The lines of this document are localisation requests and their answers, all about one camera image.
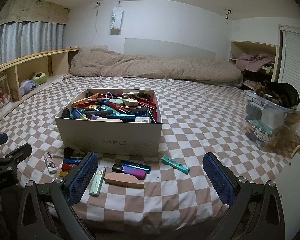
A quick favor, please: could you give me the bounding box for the white louvered door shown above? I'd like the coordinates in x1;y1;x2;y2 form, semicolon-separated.
277;25;300;140

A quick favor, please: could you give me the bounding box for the wooden half-round block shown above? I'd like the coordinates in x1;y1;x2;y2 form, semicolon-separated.
104;172;145;189

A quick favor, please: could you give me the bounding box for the uv gel polish box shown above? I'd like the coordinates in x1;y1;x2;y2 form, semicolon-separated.
135;116;152;123

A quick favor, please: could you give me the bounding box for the white headboard panel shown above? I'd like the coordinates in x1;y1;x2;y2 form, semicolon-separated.
124;38;216;60

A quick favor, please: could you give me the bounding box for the shiny blue lighter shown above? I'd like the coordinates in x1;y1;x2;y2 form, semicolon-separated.
120;160;151;174

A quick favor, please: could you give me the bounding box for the purple pink gradient lighter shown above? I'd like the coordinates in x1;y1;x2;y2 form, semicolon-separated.
111;164;146;180

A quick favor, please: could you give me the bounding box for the pink clothes pile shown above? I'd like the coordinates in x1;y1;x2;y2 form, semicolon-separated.
235;53;275;72

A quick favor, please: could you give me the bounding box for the red lighter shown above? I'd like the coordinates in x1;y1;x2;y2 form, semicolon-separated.
61;163;77;172

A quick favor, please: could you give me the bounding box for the white cardboard shoe box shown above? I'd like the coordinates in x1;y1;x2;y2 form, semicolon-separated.
55;88;162;157

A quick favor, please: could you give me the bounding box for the beige oval case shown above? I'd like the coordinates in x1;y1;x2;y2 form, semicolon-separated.
94;118;123;122

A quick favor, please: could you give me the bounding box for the mint green lighter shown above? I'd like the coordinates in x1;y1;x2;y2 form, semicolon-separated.
89;166;106;197

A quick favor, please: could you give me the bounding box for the light blue curtain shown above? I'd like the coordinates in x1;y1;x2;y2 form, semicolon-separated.
0;22;65;65

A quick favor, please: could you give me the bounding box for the black small box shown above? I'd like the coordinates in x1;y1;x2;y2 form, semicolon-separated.
63;147;76;159

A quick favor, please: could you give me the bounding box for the clear plastic storage bin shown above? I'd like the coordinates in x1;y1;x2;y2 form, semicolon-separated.
241;90;300;152

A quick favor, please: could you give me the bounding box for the wooden bedside shelf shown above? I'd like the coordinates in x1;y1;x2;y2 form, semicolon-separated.
0;47;79;121

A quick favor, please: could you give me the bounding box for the beige quilted duvet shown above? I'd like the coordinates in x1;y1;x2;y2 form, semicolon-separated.
70;48;243;87

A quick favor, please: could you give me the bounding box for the purple plush toy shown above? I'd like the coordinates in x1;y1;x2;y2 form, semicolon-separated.
20;80;38;96

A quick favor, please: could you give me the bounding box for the white hanging tissue pouch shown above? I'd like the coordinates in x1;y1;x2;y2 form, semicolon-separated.
110;6;123;32

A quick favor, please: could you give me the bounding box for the black furry item on bin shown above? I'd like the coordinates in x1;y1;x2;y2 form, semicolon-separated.
254;82;300;110

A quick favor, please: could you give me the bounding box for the green avocado plush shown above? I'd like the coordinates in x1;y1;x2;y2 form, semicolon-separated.
32;72;48;85

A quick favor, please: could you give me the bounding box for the beige curtain valance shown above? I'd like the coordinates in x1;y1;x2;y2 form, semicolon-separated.
0;0;70;25

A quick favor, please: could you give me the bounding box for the teal printed lighter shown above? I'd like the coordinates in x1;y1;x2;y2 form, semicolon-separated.
161;155;190;174

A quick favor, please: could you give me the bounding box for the anime print white lighter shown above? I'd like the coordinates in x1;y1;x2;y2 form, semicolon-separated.
44;152;58;174

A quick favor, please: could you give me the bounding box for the dark blue text lighter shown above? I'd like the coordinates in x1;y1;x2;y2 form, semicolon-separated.
63;159;82;165

